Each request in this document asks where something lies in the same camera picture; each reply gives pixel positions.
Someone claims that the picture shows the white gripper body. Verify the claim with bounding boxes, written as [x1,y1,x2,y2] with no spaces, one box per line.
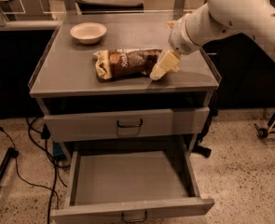
[168,13,200,55]

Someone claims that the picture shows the brown chip bag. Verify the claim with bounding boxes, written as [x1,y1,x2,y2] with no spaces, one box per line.
[92,49,161,80]

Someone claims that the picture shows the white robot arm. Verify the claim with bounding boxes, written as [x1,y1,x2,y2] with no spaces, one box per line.
[150,0,275,80]

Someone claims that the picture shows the grey drawer cabinet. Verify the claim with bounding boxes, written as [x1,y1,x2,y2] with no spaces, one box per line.
[29,12,221,157]

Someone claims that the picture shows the closed top drawer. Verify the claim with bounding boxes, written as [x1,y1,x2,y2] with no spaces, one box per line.
[44,107,209,142]

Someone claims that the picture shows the open middle drawer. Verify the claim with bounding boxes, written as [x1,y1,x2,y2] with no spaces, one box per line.
[51,135,214,224]

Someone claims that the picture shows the white bowl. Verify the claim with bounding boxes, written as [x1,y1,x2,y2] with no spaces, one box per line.
[70,22,107,45]

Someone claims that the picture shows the black caster foot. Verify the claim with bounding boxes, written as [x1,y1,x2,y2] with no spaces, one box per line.
[193,146,212,158]

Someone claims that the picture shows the black power adapter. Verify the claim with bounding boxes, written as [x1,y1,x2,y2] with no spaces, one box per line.
[41,125,50,140]

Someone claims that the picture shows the black floor cables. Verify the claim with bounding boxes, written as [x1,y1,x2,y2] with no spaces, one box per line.
[0,117,70,224]

